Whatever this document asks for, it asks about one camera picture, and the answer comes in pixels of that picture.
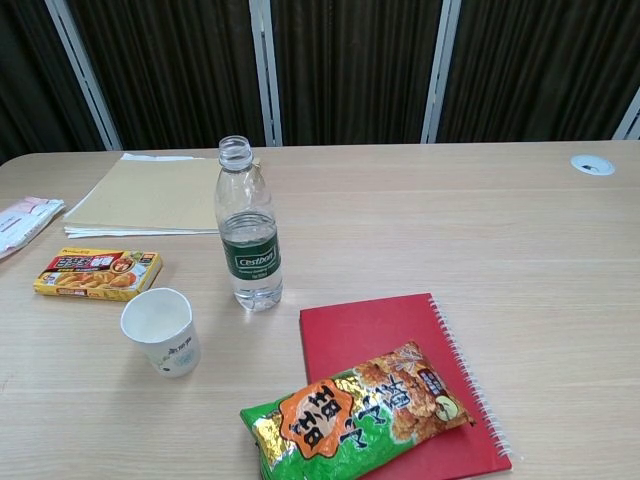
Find green snack bag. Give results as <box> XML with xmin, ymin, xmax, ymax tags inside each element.
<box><xmin>239</xmin><ymin>340</ymin><xmax>476</xmax><ymax>480</ymax></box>

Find pink wet wipes pack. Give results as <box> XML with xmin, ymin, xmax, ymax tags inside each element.
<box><xmin>0</xmin><ymin>196</ymin><xmax>67</xmax><ymax>261</ymax></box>

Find kraft spiral notebook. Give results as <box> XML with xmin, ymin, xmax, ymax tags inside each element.
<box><xmin>63</xmin><ymin>157</ymin><xmax>262</xmax><ymax>234</ymax></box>

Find white paper cup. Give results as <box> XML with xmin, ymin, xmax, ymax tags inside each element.
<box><xmin>120</xmin><ymin>287</ymin><xmax>202</xmax><ymax>379</ymax></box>

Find red spiral notebook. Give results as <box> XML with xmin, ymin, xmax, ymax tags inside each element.
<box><xmin>298</xmin><ymin>292</ymin><xmax>516</xmax><ymax>474</ymax></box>

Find yellow curry box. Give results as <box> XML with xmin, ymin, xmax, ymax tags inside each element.
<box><xmin>33</xmin><ymin>248</ymin><xmax>164</xmax><ymax>304</ymax></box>

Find dark folding screen panel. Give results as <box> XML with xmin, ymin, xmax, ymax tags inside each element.
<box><xmin>424</xmin><ymin>0</ymin><xmax>640</xmax><ymax>144</ymax></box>
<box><xmin>252</xmin><ymin>0</ymin><xmax>459</xmax><ymax>147</ymax></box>
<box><xmin>49</xmin><ymin>0</ymin><xmax>281</xmax><ymax>151</ymax></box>
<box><xmin>0</xmin><ymin>0</ymin><xmax>124</xmax><ymax>166</ymax></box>

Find white cable grommet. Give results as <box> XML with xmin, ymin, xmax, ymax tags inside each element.
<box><xmin>570</xmin><ymin>154</ymin><xmax>616</xmax><ymax>177</ymax></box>

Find transparent lidless water bottle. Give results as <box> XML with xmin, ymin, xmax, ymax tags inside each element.
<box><xmin>214</xmin><ymin>134</ymin><xmax>285</xmax><ymax>312</ymax></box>

